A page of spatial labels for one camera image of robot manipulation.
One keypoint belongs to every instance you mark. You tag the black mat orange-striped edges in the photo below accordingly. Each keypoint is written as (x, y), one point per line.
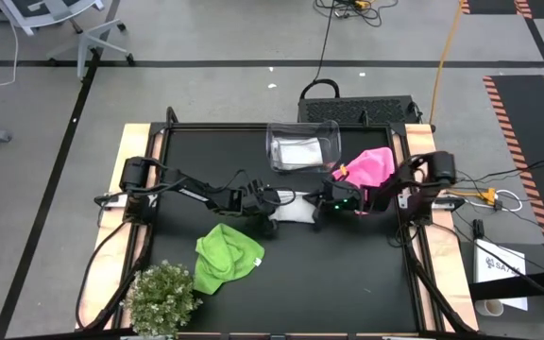
(491, 5)
(527, 123)

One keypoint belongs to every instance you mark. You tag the dark desk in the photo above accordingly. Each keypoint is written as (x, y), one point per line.
(541, 255)

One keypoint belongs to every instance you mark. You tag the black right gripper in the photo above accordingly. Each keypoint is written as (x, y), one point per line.
(343, 198)

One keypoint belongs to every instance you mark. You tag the black adapter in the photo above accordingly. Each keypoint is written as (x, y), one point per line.
(478, 229)

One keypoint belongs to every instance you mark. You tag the grey office chair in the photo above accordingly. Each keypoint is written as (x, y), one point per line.
(83, 40)

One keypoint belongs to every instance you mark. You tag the white power strip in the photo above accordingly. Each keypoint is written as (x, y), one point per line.
(113, 200)
(449, 204)

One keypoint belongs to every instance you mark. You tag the green microfiber towel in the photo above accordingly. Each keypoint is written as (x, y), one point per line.
(225, 257)

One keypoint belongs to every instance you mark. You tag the pink microfiber towel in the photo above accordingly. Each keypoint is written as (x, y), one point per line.
(371, 167)

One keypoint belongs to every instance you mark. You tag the black metal beam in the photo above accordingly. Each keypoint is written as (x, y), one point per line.
(513, 284)

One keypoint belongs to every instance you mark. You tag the black computer case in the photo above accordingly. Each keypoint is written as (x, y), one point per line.
(354, 111)

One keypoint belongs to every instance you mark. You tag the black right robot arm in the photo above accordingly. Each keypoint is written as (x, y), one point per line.
(437, 167)

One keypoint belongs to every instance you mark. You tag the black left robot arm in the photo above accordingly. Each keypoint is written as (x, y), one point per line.
(196, 193)

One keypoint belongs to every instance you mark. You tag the tape roll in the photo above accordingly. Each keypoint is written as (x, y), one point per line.
(489, 308)

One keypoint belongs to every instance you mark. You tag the clear plastic bin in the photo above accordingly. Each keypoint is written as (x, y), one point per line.
(328, 141)

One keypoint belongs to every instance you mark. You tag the black aluminium table frame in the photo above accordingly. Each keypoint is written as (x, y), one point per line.
(413, 283)

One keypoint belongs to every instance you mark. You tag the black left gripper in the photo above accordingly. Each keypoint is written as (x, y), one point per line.
(258, 200)

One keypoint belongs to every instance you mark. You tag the yellow connector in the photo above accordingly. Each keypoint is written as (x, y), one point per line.
(482, 194)

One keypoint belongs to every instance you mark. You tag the small potted plant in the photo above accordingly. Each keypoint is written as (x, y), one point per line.
(161, 300)

